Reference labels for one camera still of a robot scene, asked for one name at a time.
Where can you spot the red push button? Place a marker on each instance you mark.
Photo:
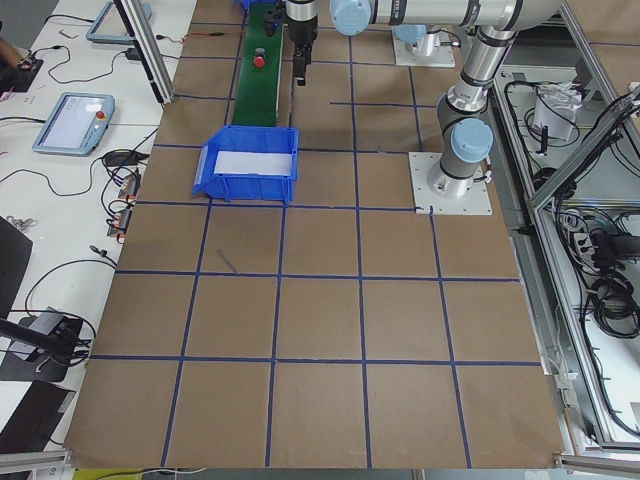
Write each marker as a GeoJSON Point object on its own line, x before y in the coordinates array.
{"type": "Point", "coordinates": [259, 58]}

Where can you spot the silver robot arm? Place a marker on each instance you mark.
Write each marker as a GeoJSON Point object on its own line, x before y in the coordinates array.
{"type": "Point", "coordinates": [349, 18]}
{"type": "Point", "coordinates": [467, 140]}

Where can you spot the green conveyor belt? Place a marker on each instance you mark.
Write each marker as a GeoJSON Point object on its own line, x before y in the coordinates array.
{"type": "Point", "coordinates": [257, 91]}

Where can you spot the white foam pad left bin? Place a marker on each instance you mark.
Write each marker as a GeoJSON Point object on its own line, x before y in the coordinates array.
{"type": "Point", "coordinates": [247, 163]}

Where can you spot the blue bin far left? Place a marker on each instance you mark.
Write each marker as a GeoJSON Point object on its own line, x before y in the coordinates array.
{"type": "Point", "coordinates": [247, 187]}

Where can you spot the black power adapter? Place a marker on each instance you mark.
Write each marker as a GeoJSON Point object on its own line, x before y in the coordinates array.
{"type": "Point", "coordinates": [132, 54]}

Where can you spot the upper teach pendant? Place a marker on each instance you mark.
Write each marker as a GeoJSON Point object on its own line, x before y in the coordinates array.
{"type": "Point", "coordinates": [108, 27]}

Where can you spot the teach pendant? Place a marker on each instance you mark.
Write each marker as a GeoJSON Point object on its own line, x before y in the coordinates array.
{"type": "Point", "coordinates": [108, 27]}
{"type": "Point", "coordinates": [76, 124]}

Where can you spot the lower teach pendant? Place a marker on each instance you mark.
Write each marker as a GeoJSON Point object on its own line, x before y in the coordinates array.
{"type": "Point", "coordinates": [76, 124]}

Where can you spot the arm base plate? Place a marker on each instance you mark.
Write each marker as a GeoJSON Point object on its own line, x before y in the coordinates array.
{"type": "Point", "coordinates": [423, 45]}
{"type": "Point", "coordinates": [437, 194]}

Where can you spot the aluminium frame post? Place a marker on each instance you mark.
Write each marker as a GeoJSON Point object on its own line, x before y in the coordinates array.
{"type": "Point", "coordinates": [138, 28]}

